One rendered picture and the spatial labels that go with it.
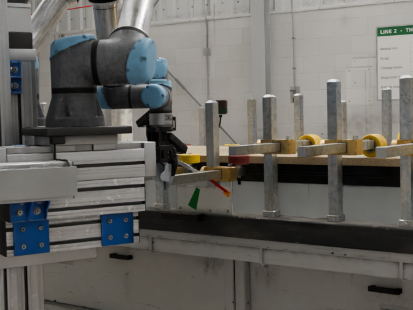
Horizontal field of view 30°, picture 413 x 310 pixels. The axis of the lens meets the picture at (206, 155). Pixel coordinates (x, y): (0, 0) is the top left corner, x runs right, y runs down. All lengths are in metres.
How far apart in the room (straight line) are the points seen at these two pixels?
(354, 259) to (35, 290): 1.03
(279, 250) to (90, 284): 1.24
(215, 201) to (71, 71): 1.03
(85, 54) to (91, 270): 1.86
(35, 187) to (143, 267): 1.70
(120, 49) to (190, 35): 9.34
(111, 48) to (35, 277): 0.68
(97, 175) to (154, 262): 1.46
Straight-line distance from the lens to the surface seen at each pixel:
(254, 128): 4.02
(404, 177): 2.45
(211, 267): 3.20
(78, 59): 1.96
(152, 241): 3.08
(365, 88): 10.10
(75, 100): 1.96
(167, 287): 3.37
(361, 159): 2.71
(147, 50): 1.94
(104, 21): 2.36
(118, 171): 1.99
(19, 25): 2.21
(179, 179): 2.60
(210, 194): 2.83
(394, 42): 9.99
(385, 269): 2.55
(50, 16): 2.65
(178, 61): 11.36
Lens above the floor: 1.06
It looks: 3 degrees down
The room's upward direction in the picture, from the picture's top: 1 degrees counter-clockwise
